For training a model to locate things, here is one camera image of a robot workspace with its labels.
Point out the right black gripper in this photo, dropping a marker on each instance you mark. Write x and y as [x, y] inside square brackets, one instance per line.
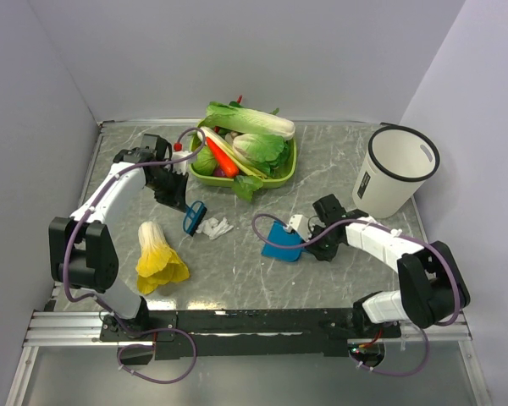
[311, 247]

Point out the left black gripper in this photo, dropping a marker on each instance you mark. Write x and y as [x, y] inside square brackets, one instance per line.
[177, 199]

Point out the blue hand brush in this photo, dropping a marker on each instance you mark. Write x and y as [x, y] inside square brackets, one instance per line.
[194, 216]

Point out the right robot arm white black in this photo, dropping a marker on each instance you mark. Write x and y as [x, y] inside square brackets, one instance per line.
[431, 287]

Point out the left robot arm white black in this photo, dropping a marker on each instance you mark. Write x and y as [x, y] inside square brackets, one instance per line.
[82, 254]

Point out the round green cabbage toy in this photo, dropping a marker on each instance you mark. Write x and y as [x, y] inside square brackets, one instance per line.
[205, 163]

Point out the purple onion toy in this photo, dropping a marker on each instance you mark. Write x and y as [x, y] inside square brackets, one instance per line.
[219, 173]

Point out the paper scrap far left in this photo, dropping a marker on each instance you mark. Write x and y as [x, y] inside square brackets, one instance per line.
[214, 228]

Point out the orange carrot toy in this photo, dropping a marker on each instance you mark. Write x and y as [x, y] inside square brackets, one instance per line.
[226, 164]

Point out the white leek toy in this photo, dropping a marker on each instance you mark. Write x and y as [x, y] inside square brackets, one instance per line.
[226, 148]

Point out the green vegetable tray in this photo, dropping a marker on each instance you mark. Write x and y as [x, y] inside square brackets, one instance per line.
[279, 172]

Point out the green leafy herb toy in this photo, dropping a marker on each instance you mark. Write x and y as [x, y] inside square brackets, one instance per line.
[245, 186]

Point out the yellow white cabbage toy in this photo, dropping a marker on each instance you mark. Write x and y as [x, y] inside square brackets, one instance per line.
[159, 264]

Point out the long napa cabbage toy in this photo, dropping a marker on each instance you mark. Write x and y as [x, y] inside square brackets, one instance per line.
[246, 121]

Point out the short napa cabbage toy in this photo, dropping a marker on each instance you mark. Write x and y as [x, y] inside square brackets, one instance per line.
[256, 149]

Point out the white trash bin black rim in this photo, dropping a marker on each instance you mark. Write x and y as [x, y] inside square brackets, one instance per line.
[397, 163]

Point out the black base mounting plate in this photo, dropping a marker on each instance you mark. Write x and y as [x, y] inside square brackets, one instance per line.
[181, 333]

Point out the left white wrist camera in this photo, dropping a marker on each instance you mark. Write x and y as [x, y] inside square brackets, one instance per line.
[182, 156]

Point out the aluminium rail frame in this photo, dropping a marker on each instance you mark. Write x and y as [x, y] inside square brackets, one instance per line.
[79, 329]

